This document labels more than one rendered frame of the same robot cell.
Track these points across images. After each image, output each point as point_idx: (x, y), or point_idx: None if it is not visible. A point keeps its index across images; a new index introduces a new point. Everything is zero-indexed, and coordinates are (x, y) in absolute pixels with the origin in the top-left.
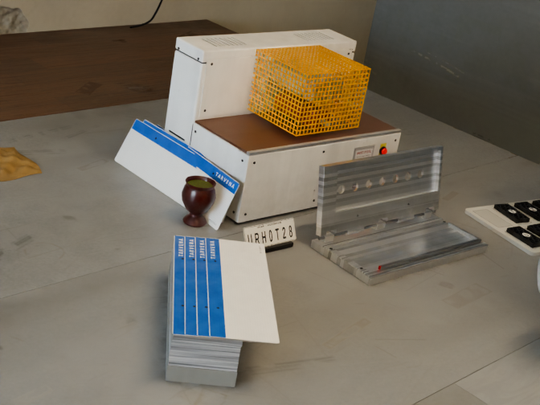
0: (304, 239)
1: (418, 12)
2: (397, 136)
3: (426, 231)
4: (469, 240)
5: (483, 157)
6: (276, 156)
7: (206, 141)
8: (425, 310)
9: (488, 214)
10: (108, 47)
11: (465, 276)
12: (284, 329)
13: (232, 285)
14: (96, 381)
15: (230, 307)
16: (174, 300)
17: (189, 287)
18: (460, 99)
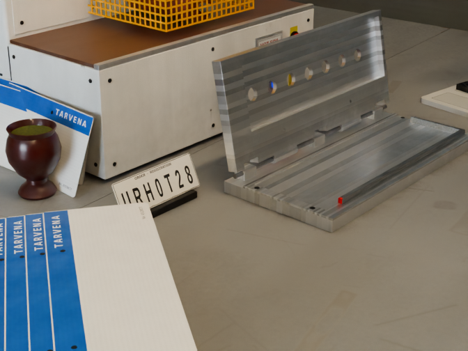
0: (213, 183)
1: None
2: (309, 14)
3: (384, 134)
4: (448, 135)
5: (411, 37)
6: (143, 65)
7: (33, 67)
8: (432, 253)
9: (454, 98)
10: None
11: (465, 186)
12: (214, 345)
13: (99, 291)
14: None
15: (99, 339)
16: None
17: (13, 315)
18: (343, 3)
